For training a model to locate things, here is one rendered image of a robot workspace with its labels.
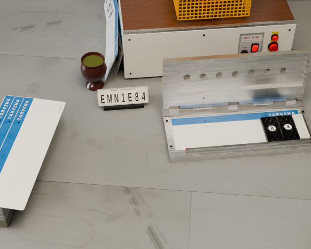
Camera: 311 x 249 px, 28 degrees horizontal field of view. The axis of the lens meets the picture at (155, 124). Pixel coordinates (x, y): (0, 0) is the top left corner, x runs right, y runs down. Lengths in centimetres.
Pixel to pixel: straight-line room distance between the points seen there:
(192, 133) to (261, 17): 45
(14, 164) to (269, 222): 71
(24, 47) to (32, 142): 55
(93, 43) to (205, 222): 84
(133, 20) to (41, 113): 42
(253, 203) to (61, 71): 80
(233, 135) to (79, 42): 68
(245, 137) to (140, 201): 38
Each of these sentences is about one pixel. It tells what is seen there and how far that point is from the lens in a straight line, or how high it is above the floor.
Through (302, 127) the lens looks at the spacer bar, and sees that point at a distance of 192.
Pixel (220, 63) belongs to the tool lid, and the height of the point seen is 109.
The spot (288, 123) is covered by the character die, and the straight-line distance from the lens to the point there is 191.
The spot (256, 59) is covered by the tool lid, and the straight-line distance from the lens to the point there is 186.
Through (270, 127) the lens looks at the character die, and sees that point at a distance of 189.
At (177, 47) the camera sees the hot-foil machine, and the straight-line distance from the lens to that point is 199.
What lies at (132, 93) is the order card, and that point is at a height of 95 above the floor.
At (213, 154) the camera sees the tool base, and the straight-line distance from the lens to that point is 181.
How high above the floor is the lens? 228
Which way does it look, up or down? 46 degrees down
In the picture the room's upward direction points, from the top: 1 degrees clockwise
